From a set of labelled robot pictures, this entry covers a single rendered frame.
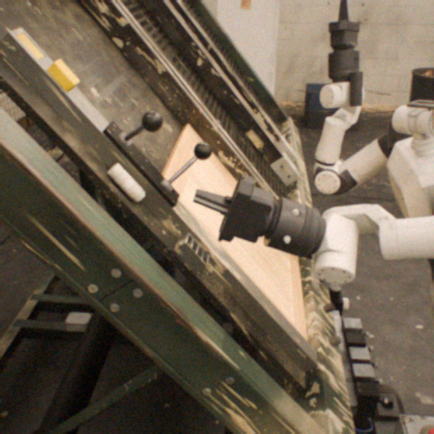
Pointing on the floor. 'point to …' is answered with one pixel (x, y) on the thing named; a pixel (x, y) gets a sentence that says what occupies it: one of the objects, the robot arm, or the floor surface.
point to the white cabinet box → (253, 33)
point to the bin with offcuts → (422, 85)
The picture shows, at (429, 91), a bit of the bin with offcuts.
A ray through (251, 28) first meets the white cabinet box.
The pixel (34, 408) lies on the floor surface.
